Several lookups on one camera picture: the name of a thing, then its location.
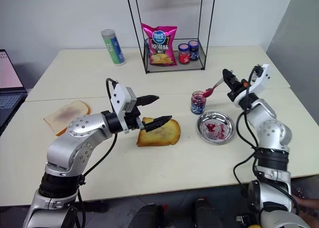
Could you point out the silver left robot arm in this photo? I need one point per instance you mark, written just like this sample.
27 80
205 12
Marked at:
82 128

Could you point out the green blue cylindrical canister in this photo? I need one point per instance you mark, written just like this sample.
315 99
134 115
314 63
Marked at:
113 48

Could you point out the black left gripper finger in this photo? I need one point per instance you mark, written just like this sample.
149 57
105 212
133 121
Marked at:
158 122
148 99

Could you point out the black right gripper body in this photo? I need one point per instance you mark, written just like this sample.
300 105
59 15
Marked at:
238 84

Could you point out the blue jam jar pink lid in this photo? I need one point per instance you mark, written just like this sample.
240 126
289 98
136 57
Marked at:
194 53

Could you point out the open glass jam jar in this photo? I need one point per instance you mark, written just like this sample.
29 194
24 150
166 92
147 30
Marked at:
198 106

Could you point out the golden toasted bread slice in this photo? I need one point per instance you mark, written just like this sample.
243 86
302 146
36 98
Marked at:
164 138

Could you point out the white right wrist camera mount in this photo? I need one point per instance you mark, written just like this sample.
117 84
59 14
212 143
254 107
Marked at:
261 82

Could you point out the dark rounded shape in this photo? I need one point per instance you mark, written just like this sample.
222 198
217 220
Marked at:
207 214

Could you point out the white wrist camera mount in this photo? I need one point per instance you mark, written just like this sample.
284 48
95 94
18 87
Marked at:
119 98
261 82

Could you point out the white plastic spoon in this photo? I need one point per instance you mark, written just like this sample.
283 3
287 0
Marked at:
216 85

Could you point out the red jam jar pink lid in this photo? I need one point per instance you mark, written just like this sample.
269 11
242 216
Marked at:
184 56

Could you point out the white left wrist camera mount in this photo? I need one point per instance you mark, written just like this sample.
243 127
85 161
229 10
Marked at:
119 98

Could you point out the round metal dish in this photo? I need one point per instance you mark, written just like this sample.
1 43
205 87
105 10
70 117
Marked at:
224 136

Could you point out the dark open laptop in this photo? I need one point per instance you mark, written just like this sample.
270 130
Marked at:
7 73

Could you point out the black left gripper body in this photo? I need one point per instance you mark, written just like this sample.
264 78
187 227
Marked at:
133 117

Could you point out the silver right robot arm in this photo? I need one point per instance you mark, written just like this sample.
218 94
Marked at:
271 131

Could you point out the pink potato chips bag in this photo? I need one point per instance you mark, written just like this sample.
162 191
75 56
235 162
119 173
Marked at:
159 46

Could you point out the white bread slice with jam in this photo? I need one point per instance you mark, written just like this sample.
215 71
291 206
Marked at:
64 113

